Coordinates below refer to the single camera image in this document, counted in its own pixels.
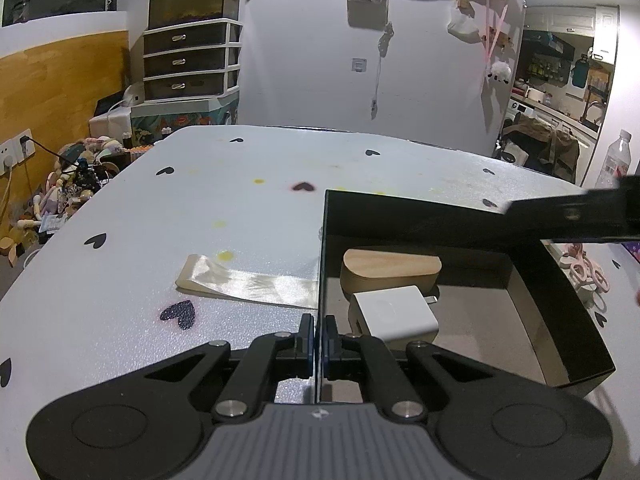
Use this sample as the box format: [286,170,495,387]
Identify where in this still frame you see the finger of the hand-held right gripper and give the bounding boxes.
[502,174,640,243]

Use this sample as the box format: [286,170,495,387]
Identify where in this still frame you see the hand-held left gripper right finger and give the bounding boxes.
[324,314,495,424]

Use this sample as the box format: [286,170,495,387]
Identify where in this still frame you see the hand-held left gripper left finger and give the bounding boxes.
[142,313,316,424]

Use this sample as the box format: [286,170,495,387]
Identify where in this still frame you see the pink plastic scissors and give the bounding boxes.
[559,242,612,328]

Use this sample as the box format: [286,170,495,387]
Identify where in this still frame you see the black storage box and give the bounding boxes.
[316,190,617,404]

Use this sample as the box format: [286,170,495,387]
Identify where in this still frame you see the clear plastic water bottle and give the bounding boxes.
[595,129,633,191]

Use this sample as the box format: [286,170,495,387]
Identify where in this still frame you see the white square charger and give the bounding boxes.
[348,286,441,346]

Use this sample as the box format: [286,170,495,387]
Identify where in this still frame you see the brown jacket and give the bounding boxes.
[501,117,581,183]

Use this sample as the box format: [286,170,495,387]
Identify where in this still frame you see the shiny cream ribbon strip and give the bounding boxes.
[175,254,321,310]

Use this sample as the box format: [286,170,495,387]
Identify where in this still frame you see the oval wooden case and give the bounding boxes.
[340,248,442,297]

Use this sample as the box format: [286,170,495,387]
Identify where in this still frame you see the white washing machine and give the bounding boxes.
[505,101,532,128]

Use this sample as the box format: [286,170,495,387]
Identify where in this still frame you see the teal hanging bottle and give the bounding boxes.
[571,54,592,88]

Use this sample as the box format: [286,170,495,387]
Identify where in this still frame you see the white plush sheep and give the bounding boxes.
[484,59,512,84]

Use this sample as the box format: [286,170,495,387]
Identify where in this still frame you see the pink hanging sticks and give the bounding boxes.
[480,2,508,63]

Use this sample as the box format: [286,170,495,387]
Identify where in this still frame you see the hanging white bag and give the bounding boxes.
[446,6,479,43]

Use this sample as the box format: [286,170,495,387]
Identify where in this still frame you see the teal patterned cabinet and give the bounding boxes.
[130,96,240,148]

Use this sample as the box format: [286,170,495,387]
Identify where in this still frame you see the pile of plush toys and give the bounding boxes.
[0,136,146,261]

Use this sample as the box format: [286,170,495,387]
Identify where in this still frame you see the white box appliance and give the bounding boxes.
[89,105,133,143]

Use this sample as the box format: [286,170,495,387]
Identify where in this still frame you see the white plastic drawer unit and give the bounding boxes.
[142,19,243,103]

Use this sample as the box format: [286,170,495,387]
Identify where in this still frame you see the black tablet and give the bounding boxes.
[95,94,125,117]

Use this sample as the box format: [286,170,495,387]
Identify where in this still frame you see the glass fish tank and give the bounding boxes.
[148,0,244,30]

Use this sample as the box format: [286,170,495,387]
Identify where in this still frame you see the white kitchen wall cabinets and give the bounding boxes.
[525,6,620,66]

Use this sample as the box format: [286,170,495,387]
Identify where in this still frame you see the hanging cord with charm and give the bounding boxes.
[370,22,396,121]

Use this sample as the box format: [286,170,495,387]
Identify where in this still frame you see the black power cable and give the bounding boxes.
[22,137,81,168]

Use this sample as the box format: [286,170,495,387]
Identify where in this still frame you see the white wall socket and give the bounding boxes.
[0,129,35,177]

